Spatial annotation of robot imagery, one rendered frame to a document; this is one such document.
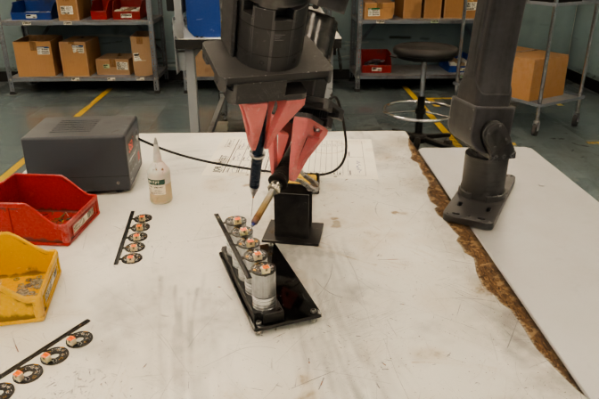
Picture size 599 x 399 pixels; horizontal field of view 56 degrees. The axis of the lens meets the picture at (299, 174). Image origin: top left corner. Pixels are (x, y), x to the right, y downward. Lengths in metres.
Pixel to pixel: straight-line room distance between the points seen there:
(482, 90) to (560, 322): 0.33
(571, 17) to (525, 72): 1.86
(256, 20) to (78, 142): 0.50
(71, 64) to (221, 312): 4.45
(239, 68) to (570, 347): 0.41
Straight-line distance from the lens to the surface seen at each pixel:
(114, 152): 0.90
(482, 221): 0.81
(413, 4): 4.80
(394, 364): 0.56
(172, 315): 0.62
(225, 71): 0.47
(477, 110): 0.81
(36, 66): 5.10
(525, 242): 0.80
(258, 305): 0.58
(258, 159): 0.56
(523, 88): 3.93
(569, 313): 0.67
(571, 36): 5.74
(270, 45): 0.47
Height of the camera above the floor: 1.11
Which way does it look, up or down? 22 degrees down
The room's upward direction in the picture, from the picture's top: straight up
